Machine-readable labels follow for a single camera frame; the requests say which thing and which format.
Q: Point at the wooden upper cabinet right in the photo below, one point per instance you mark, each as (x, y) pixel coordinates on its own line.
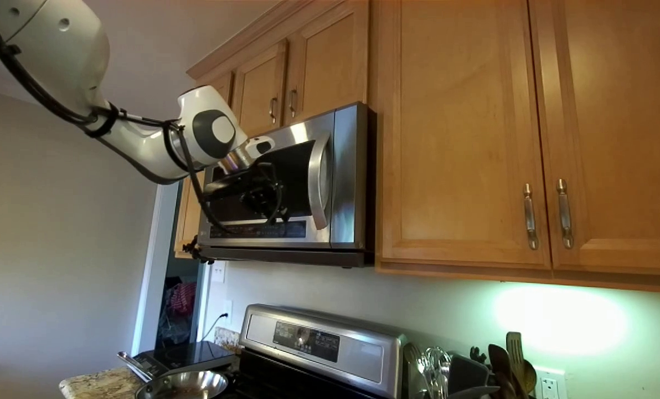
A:
(480, 98)

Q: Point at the wooden cabinets above microwave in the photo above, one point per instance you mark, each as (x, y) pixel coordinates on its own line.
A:
(298, 59)

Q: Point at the silver cabinet handle right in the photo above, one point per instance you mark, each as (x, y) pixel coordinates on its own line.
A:
(565, 212)

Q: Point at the silver cabinet handle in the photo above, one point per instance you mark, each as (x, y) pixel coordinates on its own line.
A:
(565, 212)
(530, 218)

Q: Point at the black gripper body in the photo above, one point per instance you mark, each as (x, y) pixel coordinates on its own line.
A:
(257, 188)

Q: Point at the silver cabinet handle left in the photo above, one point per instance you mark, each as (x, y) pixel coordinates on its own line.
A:
(530, 218)

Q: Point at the steel pot on stove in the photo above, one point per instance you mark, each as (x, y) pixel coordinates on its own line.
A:
(187, 384)

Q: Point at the white door frame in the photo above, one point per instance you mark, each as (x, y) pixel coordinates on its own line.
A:
(156, 261)

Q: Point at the stainless steel stove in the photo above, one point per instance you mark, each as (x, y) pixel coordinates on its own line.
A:
(293, 353)

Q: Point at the kitchen utensils in holder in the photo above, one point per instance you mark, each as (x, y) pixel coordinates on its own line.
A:
(502, 375)

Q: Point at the white wall outlet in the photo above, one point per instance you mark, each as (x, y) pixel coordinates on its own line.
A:
(551, 384)

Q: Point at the wooden cabinet beside doorway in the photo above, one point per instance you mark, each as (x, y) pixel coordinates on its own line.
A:
(187, 223)

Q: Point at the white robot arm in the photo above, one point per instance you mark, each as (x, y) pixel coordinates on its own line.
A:
(58, 52)

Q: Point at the stainless steel LG microwave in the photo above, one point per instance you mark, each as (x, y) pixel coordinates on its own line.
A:
(329, 170)

